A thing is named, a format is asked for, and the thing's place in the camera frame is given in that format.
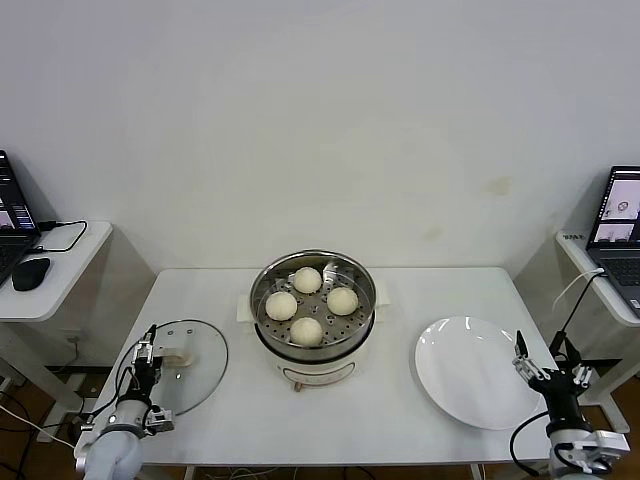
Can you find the cream electric cooking pot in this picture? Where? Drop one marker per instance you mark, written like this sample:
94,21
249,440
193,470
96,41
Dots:
315,372

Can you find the white steamed baozi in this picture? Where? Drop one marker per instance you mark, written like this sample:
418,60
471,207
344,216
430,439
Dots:
307,279
281,305
306,331
342,301

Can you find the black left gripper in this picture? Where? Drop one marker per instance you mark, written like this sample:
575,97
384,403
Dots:
146,380

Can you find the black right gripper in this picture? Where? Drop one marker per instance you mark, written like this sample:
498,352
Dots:
560,395

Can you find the small printed label sticker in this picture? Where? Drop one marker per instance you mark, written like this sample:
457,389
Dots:
573,236

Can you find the stainless steel steamer basket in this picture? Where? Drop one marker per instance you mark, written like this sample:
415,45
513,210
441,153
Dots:
360,330

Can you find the white wall socket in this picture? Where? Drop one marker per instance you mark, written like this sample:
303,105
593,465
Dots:
75,346

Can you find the black computer mouse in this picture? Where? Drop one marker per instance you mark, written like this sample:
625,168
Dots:
30,274

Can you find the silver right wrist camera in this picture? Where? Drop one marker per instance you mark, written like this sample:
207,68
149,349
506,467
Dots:
612,450

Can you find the grey laptop with bright windows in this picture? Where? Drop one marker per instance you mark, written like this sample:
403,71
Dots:
617,250

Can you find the white side table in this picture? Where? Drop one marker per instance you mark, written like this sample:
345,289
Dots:
580,265
75,260

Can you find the white round plate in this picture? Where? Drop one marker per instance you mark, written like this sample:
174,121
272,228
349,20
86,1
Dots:
470,372

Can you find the black laptop with dark screen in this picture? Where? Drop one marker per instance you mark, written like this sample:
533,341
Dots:
15,210

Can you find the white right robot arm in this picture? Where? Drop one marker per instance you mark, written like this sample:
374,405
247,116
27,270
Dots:
570,450

